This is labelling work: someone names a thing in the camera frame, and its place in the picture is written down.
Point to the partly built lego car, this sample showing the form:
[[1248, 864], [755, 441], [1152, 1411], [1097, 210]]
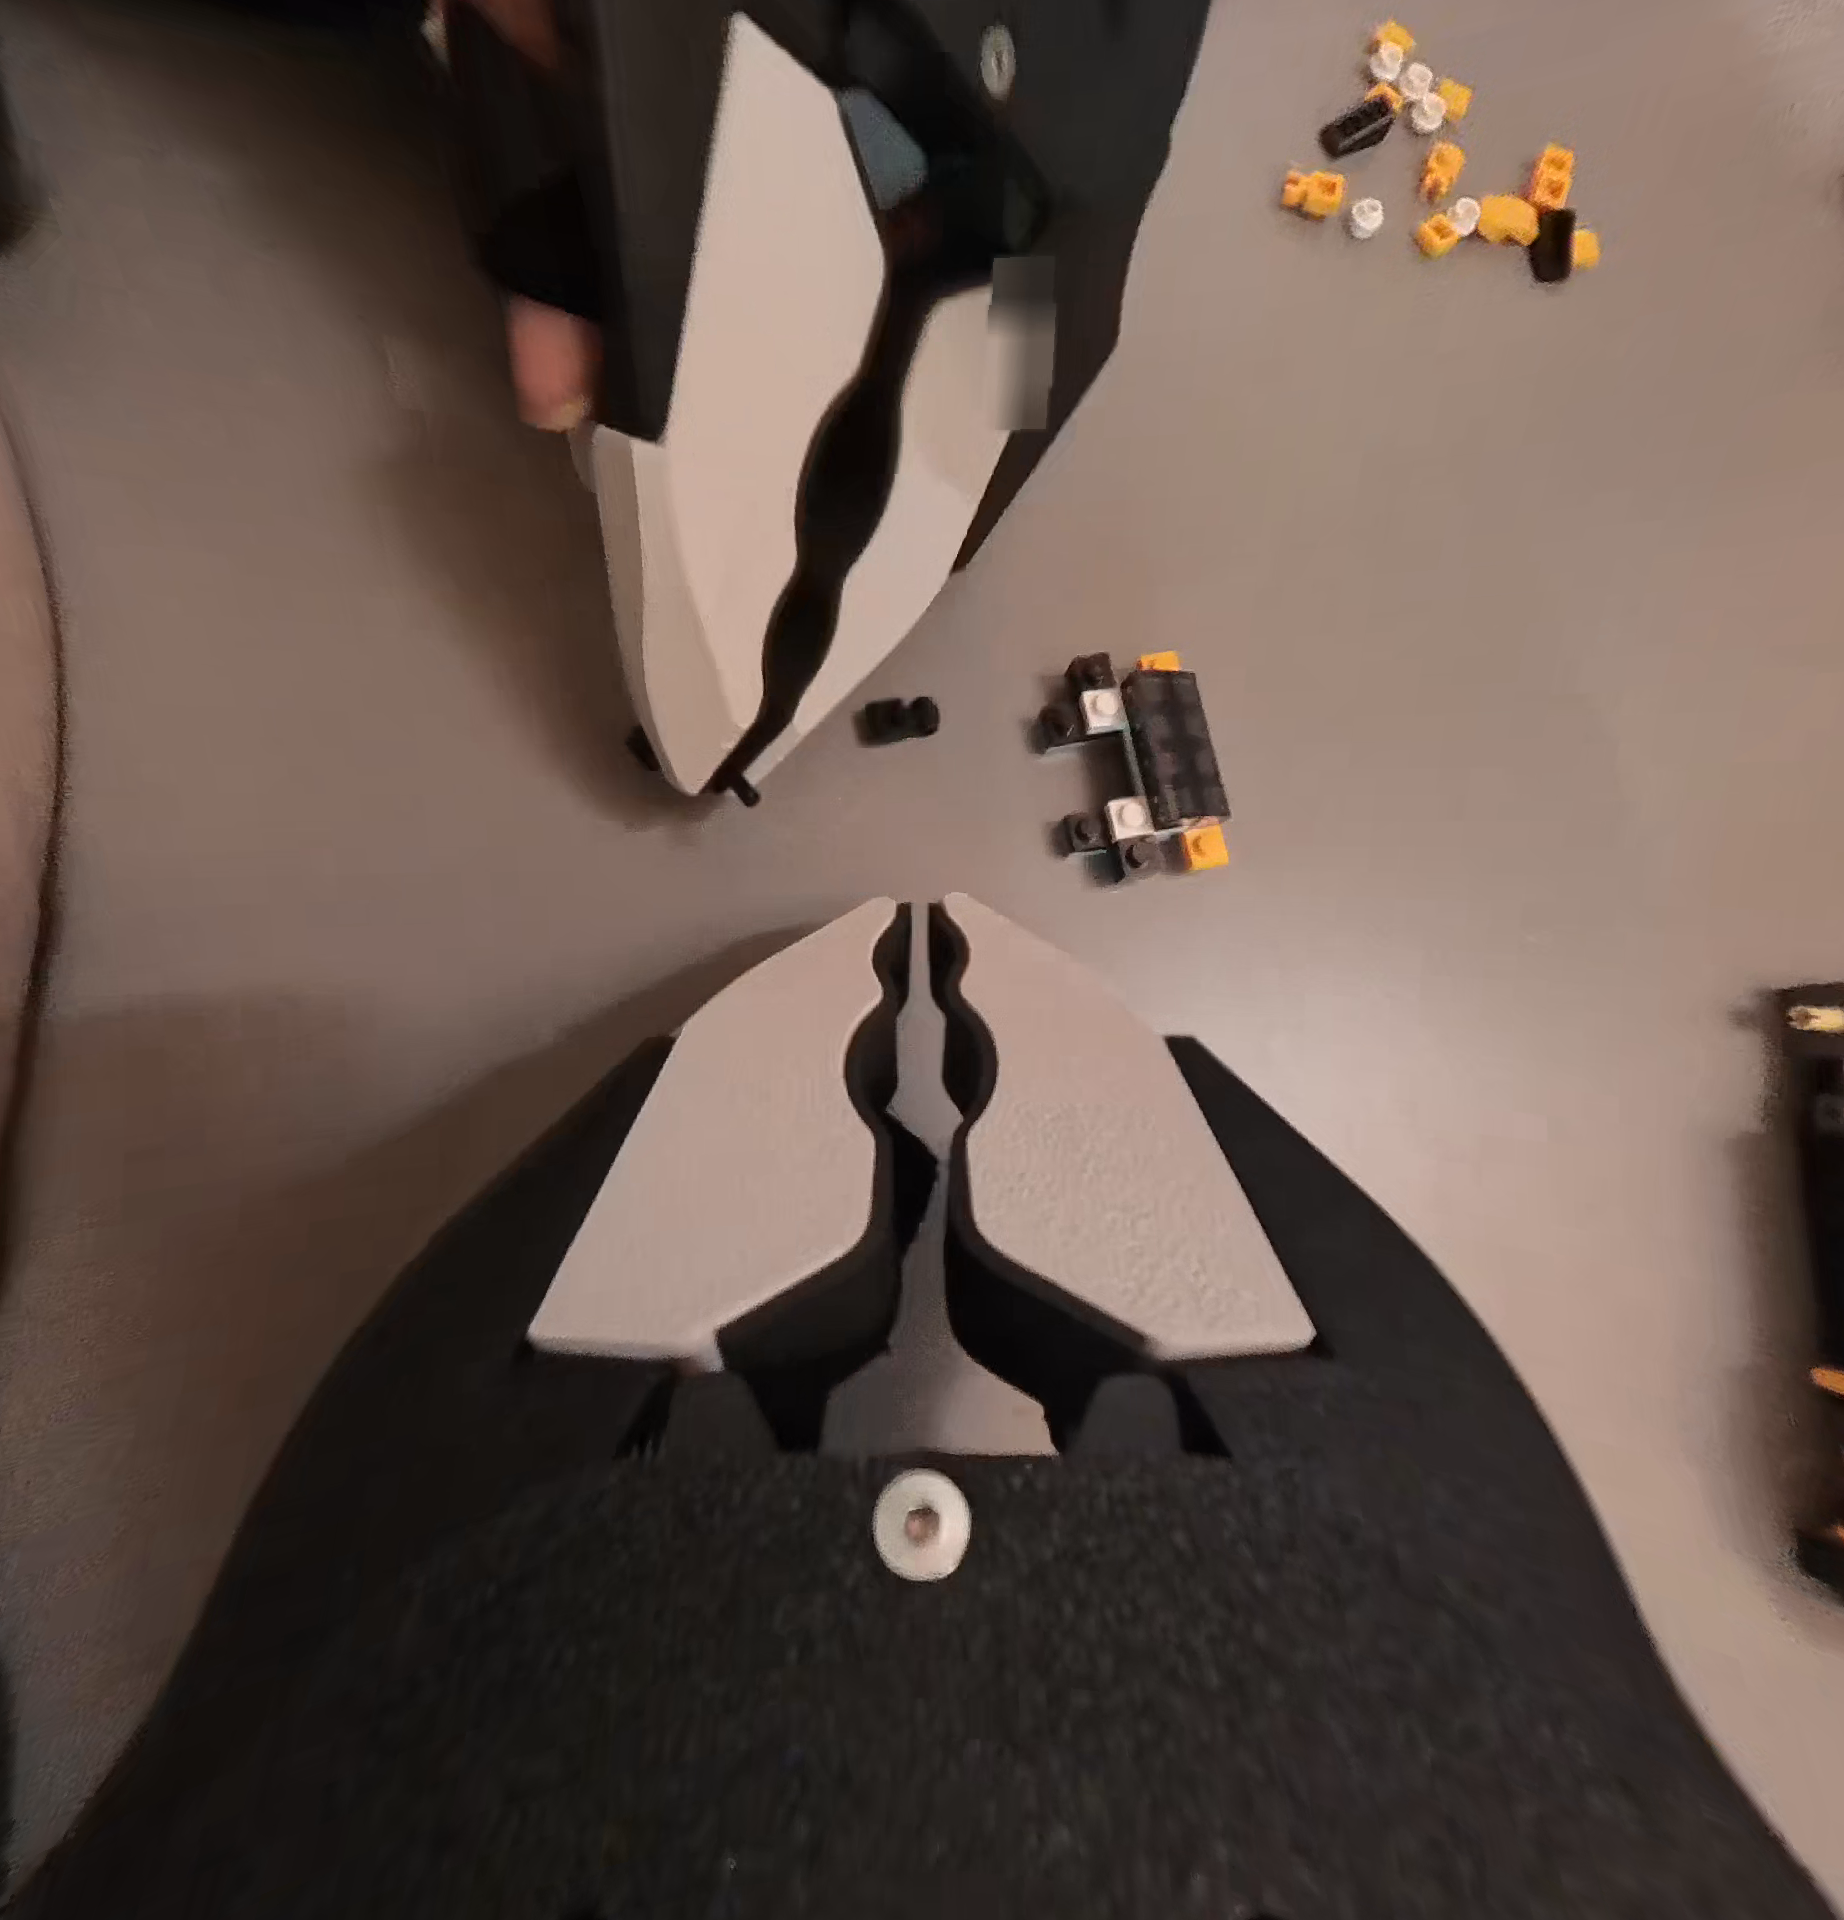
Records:
[[1838, 1275]]

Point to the black and orange lego assembly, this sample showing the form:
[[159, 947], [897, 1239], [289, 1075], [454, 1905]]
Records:
[[1175, 750]]

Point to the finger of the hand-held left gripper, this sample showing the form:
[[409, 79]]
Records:
[[922, 496], [741, 376]]

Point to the pile of small lego pieces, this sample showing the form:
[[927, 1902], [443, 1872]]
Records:
[[1355, 132]]

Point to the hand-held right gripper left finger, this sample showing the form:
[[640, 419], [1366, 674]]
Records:
[[711, 1170]]

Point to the small black lego clip piece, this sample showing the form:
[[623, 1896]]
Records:
[[900, 722]]

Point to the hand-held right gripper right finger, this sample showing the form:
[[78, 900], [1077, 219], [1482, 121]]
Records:
[[1116, 1185]]

